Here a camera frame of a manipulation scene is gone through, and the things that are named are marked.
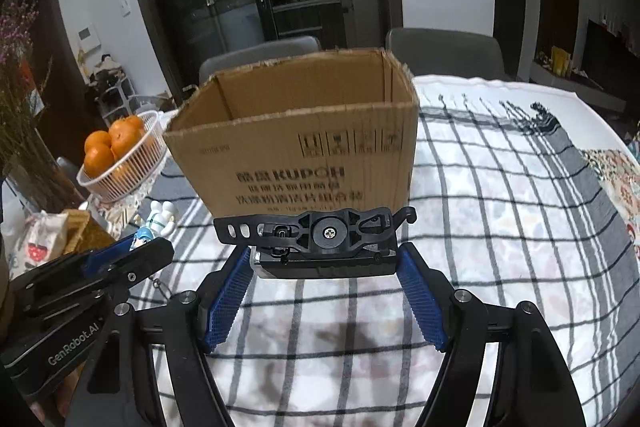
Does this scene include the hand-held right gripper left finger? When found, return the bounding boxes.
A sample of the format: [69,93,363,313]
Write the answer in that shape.
[75,247,256,427]

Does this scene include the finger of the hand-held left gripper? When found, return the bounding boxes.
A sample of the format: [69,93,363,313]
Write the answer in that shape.
[30,237,143,280]
[75,239,175,303]

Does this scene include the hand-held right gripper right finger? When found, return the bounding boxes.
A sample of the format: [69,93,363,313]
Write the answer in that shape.
[397,243,586,427]

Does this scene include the white toy figurine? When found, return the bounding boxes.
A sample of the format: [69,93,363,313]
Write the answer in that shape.
[131,201,176,253]

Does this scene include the black plastic clip mount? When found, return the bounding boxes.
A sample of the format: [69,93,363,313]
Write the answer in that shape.
[213,205,417,280]

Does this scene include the brown cardboard box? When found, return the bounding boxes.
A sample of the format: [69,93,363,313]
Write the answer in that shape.
[162,48,420,219]

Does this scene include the orange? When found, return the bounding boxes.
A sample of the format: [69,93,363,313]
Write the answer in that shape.
[109,117,146,160]
[83,144,116,180]
[85,130,112,155]

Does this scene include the grey white plaid cloth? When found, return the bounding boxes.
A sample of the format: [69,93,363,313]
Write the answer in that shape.
[100,74,640,427]

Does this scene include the white storage rack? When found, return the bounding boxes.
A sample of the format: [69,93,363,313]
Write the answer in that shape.
[82,54,136,118]

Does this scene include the dried flower bouquet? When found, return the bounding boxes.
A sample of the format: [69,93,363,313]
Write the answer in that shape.
[0,0,86,212]

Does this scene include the patterned placemat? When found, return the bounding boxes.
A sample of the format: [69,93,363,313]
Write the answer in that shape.
[582,149,640,258]

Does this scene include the grey chair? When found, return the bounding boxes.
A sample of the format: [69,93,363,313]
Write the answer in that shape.
[199,36,323,88]
[385,28,506,80]

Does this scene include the dark framed glass door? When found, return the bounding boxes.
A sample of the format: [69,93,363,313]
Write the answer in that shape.
[122,0,403,108]

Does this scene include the yellow box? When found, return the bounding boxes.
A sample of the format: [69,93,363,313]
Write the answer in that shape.
[550,47,571,75]

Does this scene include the dark sideboard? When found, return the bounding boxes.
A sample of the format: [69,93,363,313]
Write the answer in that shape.
[582,19,640,108]

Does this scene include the white wire basket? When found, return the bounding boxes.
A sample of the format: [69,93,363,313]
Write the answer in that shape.
[76,109,168,204]

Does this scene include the white wall panel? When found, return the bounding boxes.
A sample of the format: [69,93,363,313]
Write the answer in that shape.
[77,24,98,52]

